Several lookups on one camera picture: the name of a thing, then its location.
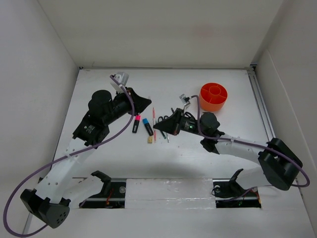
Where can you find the blue cap black highlighter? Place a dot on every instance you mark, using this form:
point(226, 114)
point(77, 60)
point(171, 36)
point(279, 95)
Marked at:
point(148, 127)

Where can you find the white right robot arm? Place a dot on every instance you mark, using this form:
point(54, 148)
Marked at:
point(277, 165)

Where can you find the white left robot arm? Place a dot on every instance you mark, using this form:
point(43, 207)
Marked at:
point(51, 200)

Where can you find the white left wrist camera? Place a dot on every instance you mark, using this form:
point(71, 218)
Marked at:
point(120, 78)

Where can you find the orange round desk organizer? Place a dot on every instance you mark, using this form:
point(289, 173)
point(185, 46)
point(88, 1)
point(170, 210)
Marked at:
point(212, 97)

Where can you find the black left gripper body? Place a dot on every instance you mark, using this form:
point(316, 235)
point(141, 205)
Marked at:
point(130, 90)

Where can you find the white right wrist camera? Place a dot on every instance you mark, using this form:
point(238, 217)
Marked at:
point(185, 101)

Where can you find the aluminium rail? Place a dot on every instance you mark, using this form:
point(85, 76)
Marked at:
point(260, 101)

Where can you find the pink cap black highlighter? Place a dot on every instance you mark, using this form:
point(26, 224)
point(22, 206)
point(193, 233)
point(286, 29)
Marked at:
point(136, 123)

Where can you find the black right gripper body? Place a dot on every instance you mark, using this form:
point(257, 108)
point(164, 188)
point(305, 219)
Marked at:
point(180, 114)

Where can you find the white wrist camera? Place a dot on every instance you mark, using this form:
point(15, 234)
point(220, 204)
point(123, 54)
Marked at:
point(185, 101)
point(120, 78)

